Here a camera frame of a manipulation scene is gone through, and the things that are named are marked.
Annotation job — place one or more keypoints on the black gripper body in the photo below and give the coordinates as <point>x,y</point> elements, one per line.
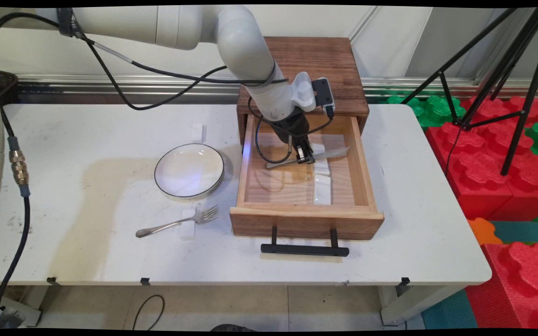
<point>290,128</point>

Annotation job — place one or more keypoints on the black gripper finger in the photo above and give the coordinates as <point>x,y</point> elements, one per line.
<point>301,156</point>
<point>311,154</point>

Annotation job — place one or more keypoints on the silver table knife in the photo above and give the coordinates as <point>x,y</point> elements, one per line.
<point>334,152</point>

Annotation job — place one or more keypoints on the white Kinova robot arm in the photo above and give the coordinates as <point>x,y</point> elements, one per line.
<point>241,42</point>

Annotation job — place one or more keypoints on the white ceramic cutlery rest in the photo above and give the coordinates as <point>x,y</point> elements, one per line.
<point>322,190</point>
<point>197,133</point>
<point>322,169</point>
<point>187,232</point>

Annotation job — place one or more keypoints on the dark wooden drawer cabinet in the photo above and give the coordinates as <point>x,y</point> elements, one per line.
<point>334,60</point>

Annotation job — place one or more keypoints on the white plate with black rim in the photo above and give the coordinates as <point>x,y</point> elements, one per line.
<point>189,170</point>

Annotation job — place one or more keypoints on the silver fork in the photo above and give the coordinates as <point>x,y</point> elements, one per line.
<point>166,227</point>

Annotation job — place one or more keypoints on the white table leg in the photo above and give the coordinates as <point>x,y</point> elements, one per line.
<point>404,305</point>
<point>21,308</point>

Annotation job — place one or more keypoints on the orange foam piece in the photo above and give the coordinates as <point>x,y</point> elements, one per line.
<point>483,232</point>

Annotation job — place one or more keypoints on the teal foam mat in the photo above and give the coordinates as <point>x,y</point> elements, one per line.
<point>449,312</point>

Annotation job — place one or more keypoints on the black tripod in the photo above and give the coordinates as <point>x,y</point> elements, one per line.
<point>524,112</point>

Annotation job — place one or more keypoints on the black mesh basket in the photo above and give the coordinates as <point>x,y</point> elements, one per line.
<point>10,86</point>

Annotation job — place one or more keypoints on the black silver wrist camera box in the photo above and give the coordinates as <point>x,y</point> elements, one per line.
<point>322,93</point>

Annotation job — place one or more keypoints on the aluminium wall rail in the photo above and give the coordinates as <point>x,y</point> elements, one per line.
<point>63,86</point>

